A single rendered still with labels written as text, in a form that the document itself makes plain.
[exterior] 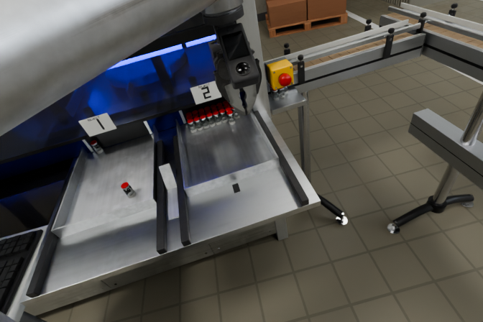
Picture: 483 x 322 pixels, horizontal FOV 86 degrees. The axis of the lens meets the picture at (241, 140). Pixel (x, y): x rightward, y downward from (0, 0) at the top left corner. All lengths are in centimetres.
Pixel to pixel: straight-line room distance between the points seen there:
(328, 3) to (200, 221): 376
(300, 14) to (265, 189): 357
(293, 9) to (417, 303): 349
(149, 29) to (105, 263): 60
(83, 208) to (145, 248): 27
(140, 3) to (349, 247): 152
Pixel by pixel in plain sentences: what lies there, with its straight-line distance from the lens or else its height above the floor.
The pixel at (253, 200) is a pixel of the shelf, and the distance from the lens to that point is 66.
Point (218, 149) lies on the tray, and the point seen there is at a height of 88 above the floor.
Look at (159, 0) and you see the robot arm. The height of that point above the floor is 138.
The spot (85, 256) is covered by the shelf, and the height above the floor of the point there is 88.
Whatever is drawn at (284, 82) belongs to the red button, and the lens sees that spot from 85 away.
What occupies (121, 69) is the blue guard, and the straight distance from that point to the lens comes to 80.
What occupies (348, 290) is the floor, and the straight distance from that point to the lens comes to 151.
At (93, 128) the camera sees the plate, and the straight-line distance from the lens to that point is 91.
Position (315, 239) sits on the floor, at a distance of 160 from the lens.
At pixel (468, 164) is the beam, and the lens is 139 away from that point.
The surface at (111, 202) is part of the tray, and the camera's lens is 83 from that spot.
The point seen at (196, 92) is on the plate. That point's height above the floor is 103.
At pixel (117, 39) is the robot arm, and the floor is 137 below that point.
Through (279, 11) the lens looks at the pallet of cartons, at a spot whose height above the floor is 32.
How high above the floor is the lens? 141
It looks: 40 degrees down
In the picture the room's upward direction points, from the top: 14 degrees counter-clockwise
